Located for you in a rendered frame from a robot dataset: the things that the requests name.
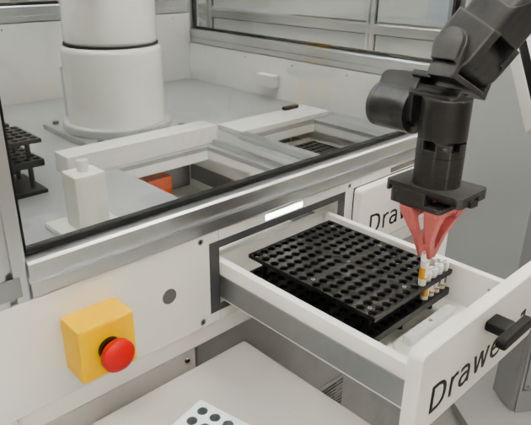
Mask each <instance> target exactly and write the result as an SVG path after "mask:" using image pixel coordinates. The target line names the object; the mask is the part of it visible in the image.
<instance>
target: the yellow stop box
mask: <svg viewBox="0 0 531 425"><path fill-rule="evenodd" d="M61 327H62V337H63V342H64V348H65V354H66V360H67V367H68V368H69V369H70V370H71V371H72V372H73V373H74V374H75V375H76V376H77V377H78V378H79V379H80V380H81V381H82V382H83V383H84V384H87V383H89V382H91V381H93V380H95V379H97V378H99V377H101V376H103V375H105V374H107V373H109V372H108V371H107V370H106V369H105V368H104V367H103V366H102V364H101V354H102V352H103V350H104V348H105V347H106V346H107V344H108V343H110V342H111V341H113V340H115V339H116V338H126V339H128V340H129V341H130V342H132V343H133V345H134V347H135V355H134V358H133V359H132V361H134V360H135V359H136V358H137V350H136V340H135V331H134V321H133V313H132V311H131V309H130V308H128V307H127V306H126V305H124V304H123V303H122V302H121V301H120V300H118V299H117V298H109V299H106V300H104V301H101V302H99V303H97V304H93V305H91V306H89V307H87V308H84V309H81V310H79V311H77V312H74V313H72V314H70V315H66V316H64V317H62V318H61Z"/></svg>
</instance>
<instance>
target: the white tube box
mask: <svg viewBox="0 0 531 425"><path fill-rule="evenodd" d="M172 425H249V424H248V423H246V422H243V421H241V420H239V419H238V418H236V417H234V416H232V415H230V414H228V413H226V412H224V411H222V410H220V409H218V408H216V407H215V406H212V405H210V404H208V403H206V402H204V401H202V400H199V401H198V402H197V403H196V404H195V405H194V406H193V407H192V408H190V409H189V410H188V411H187V412H186V413H185V414H184V415H183V416H181V417H180V418H179V419H178V420H177V421H176V422H174V423H173V424H172Z"/></svg>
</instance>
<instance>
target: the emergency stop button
mask: <svg viewBox="0 0 531 425"><path fill-rule="evenodd" d="M134 355H135V347H134V345H133V343H132V342H130V341H129V340H128V339H126V338H116V339H115V340H113V341H111V342H110V343H108V344H107V346H106V347H105V348H104V350H103V352H102V354H101V364H102V366H103V367H104V368H105V369H106V370H107V371H108V372H110V373H117V372H120V371H121V370H123V369H125V368H127V367H128V366H129V365H130V363H131V361H132V359H133V358H134Z"/></svg>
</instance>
